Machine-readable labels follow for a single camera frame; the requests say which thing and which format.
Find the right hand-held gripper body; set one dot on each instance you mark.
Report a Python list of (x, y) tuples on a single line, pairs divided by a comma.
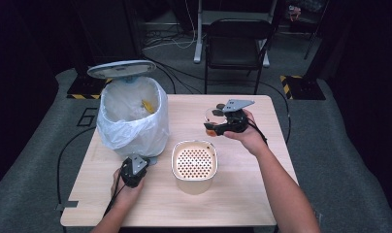
[(237, 121)]

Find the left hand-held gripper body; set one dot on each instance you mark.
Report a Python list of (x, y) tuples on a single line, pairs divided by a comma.
[(132, 171)]

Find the white grey-lidded trash bin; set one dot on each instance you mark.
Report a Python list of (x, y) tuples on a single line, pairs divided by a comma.
[(119, 69)]

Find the person's right hand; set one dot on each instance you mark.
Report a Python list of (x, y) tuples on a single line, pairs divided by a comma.
[(249, 136)]

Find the person's left hand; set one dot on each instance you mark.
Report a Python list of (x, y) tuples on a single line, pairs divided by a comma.
[(127, 192)]

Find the white bin liner bag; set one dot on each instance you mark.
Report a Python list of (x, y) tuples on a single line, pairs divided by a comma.
[(136, 136)]

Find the beige perforated strainer container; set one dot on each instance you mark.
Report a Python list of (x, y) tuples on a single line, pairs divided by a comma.
[(194, 161)]

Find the black folding chair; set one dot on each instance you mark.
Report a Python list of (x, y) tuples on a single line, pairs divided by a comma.
[(236, 45)]

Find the black hazard-striped stand base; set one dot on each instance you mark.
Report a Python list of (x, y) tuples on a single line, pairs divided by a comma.
[(304, 87), (84, 89)]

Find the dark cabinet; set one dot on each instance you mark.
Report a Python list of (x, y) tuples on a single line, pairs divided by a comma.
[(106, 29)]

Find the grey metal table bracket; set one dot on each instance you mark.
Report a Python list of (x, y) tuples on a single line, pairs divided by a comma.
[(68, 205)]

